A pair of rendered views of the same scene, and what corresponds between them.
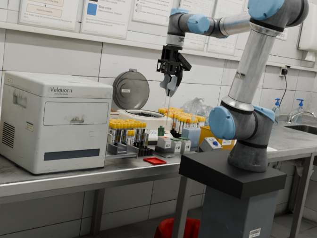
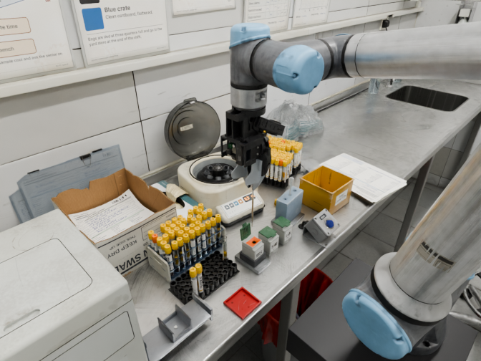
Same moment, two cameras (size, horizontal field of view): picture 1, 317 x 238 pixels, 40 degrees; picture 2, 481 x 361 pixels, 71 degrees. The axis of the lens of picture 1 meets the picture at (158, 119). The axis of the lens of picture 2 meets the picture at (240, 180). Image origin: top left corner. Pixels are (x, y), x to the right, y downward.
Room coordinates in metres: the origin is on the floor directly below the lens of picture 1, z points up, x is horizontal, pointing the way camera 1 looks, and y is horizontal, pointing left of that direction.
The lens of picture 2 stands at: (1.17, 0.00, 1.59)
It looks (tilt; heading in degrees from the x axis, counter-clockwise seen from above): 32 degrees down; 0
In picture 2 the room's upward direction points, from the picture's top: straight up
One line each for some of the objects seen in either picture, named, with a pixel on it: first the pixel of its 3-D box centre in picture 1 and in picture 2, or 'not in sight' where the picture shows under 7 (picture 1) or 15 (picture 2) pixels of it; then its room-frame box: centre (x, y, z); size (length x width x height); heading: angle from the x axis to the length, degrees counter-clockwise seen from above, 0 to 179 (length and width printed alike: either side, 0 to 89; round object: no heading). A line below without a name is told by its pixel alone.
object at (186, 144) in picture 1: (183, 145); (282, 230); (1.96, -0.13, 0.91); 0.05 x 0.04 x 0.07; 45
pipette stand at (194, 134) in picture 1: (190, 138); (288, 207); (2.06, -0.16, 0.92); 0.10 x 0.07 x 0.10; 142
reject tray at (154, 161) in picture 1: (154, 161); (242, 302); (1.72, -0.01, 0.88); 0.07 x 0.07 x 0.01; 45
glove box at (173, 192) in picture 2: not in sight; (174, 203); (2.08, 0.21, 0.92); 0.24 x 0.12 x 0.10; 45
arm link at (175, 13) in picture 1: (178, 21); (250, 56); (1.84, -0.02, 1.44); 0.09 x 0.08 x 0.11; 38
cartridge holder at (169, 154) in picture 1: (162, 150); (252, 257); (1.87, -0.04, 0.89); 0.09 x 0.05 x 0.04; 48
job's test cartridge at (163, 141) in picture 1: (163, 144); (253, 249); (1.87, -0.04, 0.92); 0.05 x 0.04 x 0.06; 48
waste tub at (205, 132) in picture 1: (216, 138); (325, 190); (2.15, -0.30, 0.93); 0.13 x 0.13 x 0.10; 43
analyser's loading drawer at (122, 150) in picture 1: (112, 151); (167, 332); (1.61, 0.15, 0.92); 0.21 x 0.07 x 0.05; 135
